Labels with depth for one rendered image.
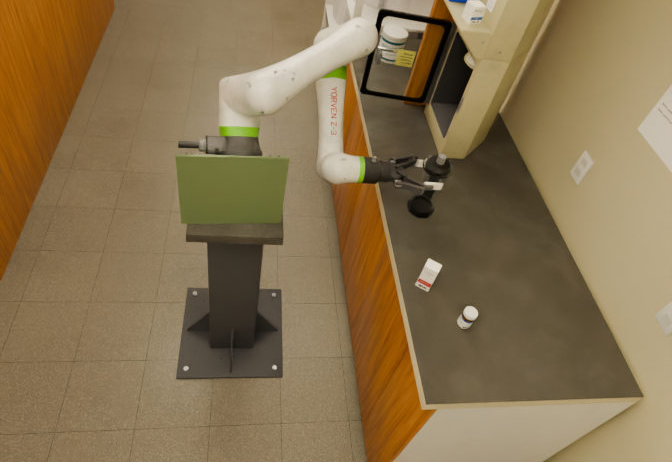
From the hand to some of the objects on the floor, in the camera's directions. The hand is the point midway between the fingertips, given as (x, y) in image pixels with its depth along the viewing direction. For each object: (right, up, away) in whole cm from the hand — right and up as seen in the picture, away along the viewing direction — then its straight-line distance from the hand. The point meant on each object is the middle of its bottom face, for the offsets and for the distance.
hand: (433, 174), depth 176 cm
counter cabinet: (0, -54, +104) cm, 118 cm away
